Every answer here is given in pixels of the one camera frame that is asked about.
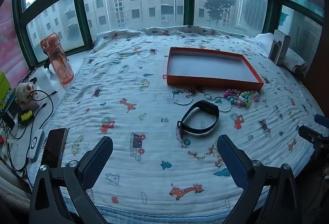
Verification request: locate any yellow green box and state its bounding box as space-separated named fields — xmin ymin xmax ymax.
xmin=0 ymin=71 xmax=13 ymax=111

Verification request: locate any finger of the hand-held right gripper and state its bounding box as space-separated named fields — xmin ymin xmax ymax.
xmin=314 ymin=114 xmax=329 ymax=126
xmin=298 ymin=125 xmax=329 ymax=159

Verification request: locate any pink curtain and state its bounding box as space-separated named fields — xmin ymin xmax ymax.
xmin=0 ymin=0 xmax=29 ymax=80

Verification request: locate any orange water bottle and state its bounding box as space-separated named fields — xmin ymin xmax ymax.
xmin=40 ymin=32 xmax=74 ymax=85

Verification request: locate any black smartphone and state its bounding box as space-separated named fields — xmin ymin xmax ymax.
xmin=41 ymin=127 xmax=68 ymax=169

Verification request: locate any small plush toy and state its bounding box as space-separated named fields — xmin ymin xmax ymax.
xmin=15 ymin=82 xmax=39 ymax=111

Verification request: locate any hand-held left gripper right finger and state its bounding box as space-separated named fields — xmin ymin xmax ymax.
xmin=217 ymin=134 xmax=306 ymax=224

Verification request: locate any printed cartoon blanket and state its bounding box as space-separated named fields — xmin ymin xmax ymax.
xmin=27 ymin=25 xmax=318 ymax=224

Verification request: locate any white upright box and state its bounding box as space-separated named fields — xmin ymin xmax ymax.
xmin=268 ymin=30 xmax=291 ymax=66

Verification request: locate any black cable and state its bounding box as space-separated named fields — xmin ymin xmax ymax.
xmin=30 ymin=88 xmax=58 ymax=102

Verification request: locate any red knotted cord ornament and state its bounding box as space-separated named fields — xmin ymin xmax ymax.
xmin=185 ymin=86 xmax=205 ymax=97

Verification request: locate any tree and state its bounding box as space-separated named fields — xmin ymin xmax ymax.
xmin=203 ymin=0 xmax=236 ymax=24

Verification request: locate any white rolled cloth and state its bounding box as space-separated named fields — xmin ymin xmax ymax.
xmin=254 ymin=32 xmax=307 ymax=78

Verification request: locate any black smart band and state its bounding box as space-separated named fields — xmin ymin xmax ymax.
xmin=176 ymin=101 xmax=220 ymax=138

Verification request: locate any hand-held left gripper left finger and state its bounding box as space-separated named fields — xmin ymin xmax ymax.
xmin=29 ymin=136 xmax=114 ymax=224

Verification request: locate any orange shallow cardboard box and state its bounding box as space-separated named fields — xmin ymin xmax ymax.
xmin=163 ymin=47 xmax=264 ymax=91

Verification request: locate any silver hoop earring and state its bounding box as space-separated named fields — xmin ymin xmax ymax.
xmin=212 ymin=96 xmax=232 ymax=112
xmin=172 ymin=89 xmax=194 ymax=105

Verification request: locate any white power bank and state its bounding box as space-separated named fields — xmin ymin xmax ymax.
xmin=27 ymin=129 xmax=45 ymax=163

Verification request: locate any gold chain bracelet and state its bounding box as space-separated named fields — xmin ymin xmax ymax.
xmin=188 ymin=145 xmax=224 ymax=168

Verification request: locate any yellow green bead bracelet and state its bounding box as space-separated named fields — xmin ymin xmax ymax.
xmin=236 ymin=90 xmax=261 ymax=109

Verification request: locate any multicolour bead bracelet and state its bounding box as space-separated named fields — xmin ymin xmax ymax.
xmin=223 ymin=89 xmax=243 ymax=107

